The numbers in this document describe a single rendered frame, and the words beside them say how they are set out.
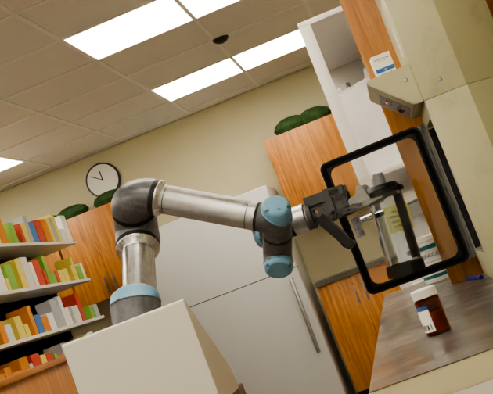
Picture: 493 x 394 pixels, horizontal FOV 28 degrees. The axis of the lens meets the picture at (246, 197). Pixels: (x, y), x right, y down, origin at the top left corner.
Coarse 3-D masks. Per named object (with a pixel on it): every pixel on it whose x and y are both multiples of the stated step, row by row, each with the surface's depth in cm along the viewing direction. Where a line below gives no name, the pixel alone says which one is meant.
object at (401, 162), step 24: (408, 144) 273; (336, 168) 279; (360, 168) 277; (384, 168) 275; (408, 168) 273; (408, 192) 273; (432, 192) 271; (360, 216) 277; (432, 216) 271; (360, 240) 278; (432, 240) 272; (384, 264) 276
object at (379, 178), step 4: (380, 172) 253; (372, 176) 254; (376, 176) 252; (380, 176) 252; (376, 180) 253; (380, 180) 252; (384, 180) 253; (376, 184) 253; (380, 184) 250; (384, 184) 250; (388, 184) 250; (392, 184) 250; (396, 184) 250; (368, 188) 252; (372, 188) 251; (376, 188) 250; (380, 188) 249; (368, 192) 252
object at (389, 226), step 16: (400, 192) 251; (384, 208) 249; (400, 208) 249; (384, 224) 249; (400, 224) 249; (384, 240) 250; (400, 240) 248; (384, 256) 252; (400, 256) 248; (416, 256) 249
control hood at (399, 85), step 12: (396, 72) 243; (408, 72) 242; (372, 84) 243; (384, 84) 243; (396, 84) 242; (408, 84) 242; (372, 96) 261; (384, 96) 251; (396, 96) 243; (408, 96) 242; (420, 96) 242; (420, 108) 254
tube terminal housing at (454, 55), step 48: (384, 0) 244; (432, 0) 242; (480, 0) 253; (432, 48) 241; (480, 48) 247; (432, 96) 241; (480, 96) 242; (480, 144) 239; (480, 192) 239; (480, 240) 238
